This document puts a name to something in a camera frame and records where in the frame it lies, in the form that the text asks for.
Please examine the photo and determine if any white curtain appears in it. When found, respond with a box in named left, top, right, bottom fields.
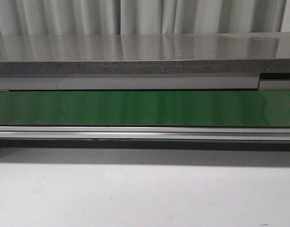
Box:
left=0, top=0, right=290, bottom=35

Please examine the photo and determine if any green belt conveyor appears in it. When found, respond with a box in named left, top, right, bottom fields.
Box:
left=0, top=90, right=290, bottom=142

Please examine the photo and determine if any grey granite counter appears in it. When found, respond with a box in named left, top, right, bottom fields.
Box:
left=0, top=32, right=290, bottom=90

